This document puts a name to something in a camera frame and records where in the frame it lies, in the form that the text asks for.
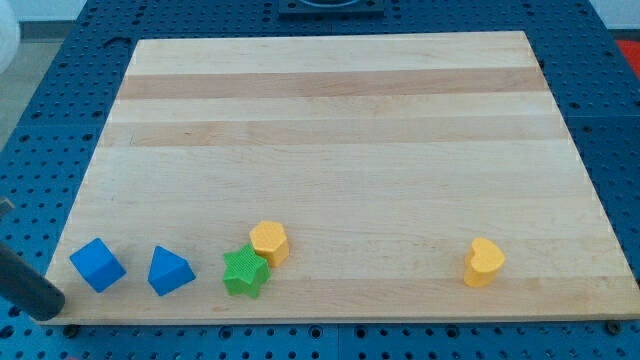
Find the white object at left edge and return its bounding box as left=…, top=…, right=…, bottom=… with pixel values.
left=0, top=0, right=21, bottom=73

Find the dark cylindrical robot arm tool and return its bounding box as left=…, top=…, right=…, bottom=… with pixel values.
left=1, top=243, right=65, bottom=321

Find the blue cube block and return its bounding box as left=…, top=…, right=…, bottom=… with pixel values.
left=70, top=238, right=126, bottom=293

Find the dark robot base mount plate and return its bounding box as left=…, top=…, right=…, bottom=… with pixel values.
left=278, top=0, right=387, bottom=16

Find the green star block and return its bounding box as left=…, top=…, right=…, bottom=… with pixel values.
left=222, top=243, right=271, bottom=298

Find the blue triangular prism block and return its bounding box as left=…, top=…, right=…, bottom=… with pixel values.
left=147, top=246, right=196, bottom=296

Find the red object at right edge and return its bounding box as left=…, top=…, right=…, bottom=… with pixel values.
left=616, top=40, right=640, bottom=77

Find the yellow heart block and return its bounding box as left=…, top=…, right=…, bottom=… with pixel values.
left=463, top=238, right=506, bottom=288

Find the yellow hexagon block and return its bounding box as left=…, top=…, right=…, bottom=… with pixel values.
left=249, top=221, right=290, bottom=267

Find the large wooden board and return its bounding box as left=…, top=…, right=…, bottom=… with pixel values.
left=47, top=31, right=639, bottom=325

